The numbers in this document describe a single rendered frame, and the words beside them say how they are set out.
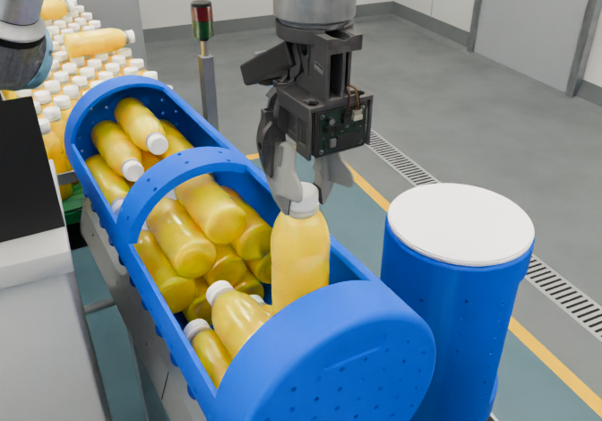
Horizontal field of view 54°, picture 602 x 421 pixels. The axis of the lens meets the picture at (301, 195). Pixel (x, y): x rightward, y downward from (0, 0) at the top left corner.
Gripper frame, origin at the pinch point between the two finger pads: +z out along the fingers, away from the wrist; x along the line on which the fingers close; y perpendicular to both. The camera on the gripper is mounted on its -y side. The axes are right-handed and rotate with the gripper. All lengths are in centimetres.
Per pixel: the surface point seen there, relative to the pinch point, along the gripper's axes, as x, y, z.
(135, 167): -5, -54, 21
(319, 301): -1.6, 6.9, 9.6
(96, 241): -13, -70, 46
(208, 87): 35, -116, 33
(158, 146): 0, -54, 18
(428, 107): 252, -245, 134
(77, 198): -13, -87, 44
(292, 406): -7.7, 11.7, 18.1
